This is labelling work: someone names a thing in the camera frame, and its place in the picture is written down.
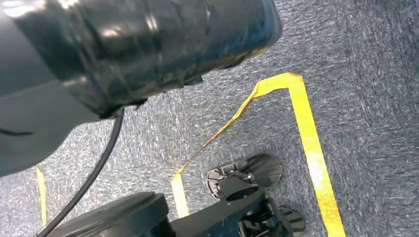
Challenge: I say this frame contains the yellow floor tape square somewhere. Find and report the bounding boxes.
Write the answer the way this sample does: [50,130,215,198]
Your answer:
[170,72,347,237]

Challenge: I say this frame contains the yellow floor tape strip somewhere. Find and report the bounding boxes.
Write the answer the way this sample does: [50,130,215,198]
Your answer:
[35,166,49,227]

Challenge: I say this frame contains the black camera cable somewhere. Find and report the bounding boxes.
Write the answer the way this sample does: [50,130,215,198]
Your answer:
[36,108,126,237]

